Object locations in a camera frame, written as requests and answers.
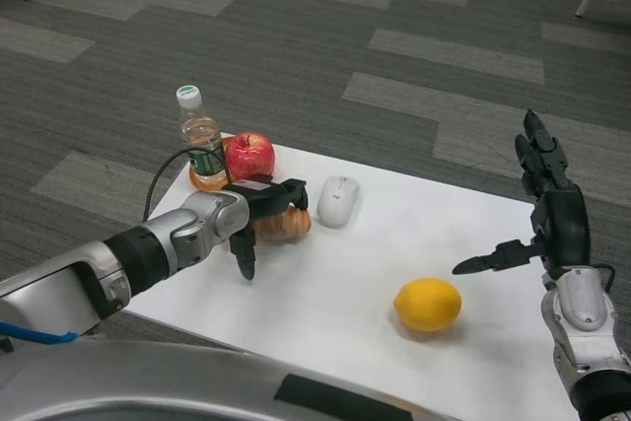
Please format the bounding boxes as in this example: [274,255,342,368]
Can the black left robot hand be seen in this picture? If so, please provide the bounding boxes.
[224,173,311,282]

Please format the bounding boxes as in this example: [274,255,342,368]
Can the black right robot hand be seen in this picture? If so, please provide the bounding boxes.
[452,108,592,282]

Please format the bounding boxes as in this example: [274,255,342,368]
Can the ridged orange bread loaf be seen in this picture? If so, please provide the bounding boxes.
[251,202,314,246]

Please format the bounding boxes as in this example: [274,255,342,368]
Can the red apple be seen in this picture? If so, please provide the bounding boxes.
[225,131,276,182]

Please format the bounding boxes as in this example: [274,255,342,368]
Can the orange plate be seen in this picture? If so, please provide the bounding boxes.
[188,137,234,193]

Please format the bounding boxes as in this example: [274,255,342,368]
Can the white computer mouse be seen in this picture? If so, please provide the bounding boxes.
[316,175,361,230]

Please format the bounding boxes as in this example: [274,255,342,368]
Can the clear water bottle green label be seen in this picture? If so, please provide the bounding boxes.
[175,84,228,185]

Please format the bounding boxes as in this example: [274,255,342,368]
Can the yellow lemon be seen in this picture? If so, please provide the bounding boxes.
[392,277,463,332]

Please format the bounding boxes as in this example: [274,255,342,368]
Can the silver robot chest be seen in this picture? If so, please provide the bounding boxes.
[0,339,499,421]

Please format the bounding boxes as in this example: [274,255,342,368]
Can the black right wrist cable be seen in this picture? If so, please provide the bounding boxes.
[593,262,618,295]

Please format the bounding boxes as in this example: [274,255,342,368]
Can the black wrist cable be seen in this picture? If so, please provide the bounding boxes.
[142,147,234,223]
[593,262,618,295]

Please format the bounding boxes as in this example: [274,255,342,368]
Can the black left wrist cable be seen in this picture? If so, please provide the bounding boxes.
[142,147,234,223]

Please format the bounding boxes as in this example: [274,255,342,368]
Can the blue cord on arm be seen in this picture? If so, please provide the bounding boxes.
[0,320,81,346]

